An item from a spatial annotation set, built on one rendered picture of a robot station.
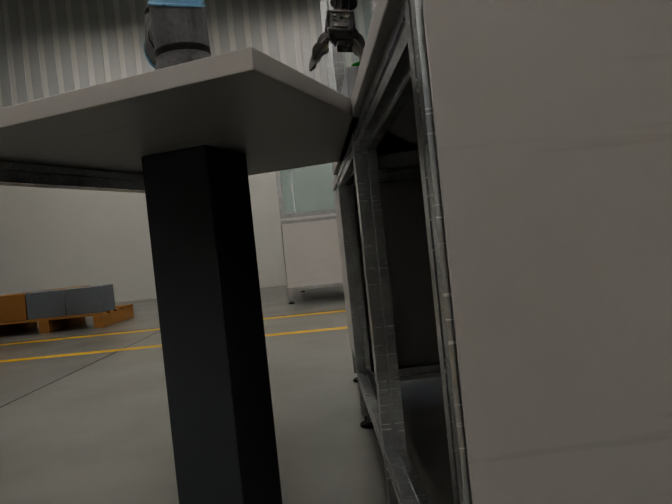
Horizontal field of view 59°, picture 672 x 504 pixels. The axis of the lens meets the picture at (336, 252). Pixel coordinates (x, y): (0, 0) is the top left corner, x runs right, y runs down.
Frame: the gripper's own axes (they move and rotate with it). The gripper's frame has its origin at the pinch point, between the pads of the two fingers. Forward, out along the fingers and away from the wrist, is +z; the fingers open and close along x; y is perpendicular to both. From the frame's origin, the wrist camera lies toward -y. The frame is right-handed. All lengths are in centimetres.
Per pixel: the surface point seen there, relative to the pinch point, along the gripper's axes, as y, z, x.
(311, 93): 63, 33, 5
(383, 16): 91, 37, 17
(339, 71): -44, -22, -6
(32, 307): -416, 59, -343
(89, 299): -419, 46, -286
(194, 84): 76, 39, -7
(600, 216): 96, 57, 36
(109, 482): -24, 113, -58
